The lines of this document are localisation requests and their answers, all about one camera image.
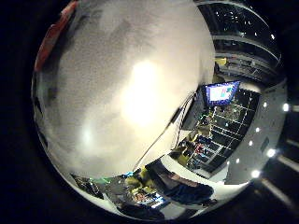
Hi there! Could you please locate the dark storage shelf rack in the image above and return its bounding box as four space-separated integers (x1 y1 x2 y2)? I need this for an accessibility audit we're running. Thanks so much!
173 88 262 175

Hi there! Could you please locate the yellow-green chair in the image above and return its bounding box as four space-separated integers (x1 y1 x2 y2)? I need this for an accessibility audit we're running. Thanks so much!
124 167 157 191

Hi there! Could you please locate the person in dark shirt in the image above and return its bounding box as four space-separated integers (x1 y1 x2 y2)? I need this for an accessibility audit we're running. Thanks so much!
145 159 220 207

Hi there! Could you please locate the black cable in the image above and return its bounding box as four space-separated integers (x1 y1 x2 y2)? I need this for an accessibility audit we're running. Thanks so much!
133 92 196 171

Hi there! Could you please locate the open black laptop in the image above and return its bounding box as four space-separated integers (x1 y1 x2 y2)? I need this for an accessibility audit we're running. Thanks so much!
181 79 242 132

